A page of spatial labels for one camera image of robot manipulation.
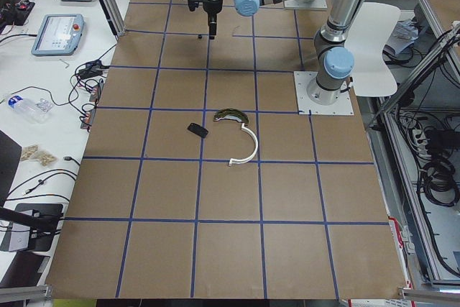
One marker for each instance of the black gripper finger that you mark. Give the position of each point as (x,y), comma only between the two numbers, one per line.
(212,33)

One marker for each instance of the green brake shoe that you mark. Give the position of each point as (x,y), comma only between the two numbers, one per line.
(231,114)

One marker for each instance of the black brake pad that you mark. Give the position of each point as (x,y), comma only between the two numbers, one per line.
(198,130)

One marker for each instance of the blue teach pendant near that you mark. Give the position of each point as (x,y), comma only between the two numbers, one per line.
(59,35)

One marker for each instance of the white plastic chair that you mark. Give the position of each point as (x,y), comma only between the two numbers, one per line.
(366,39)

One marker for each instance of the plastic water bottle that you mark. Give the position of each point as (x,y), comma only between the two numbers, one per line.
(27,109)

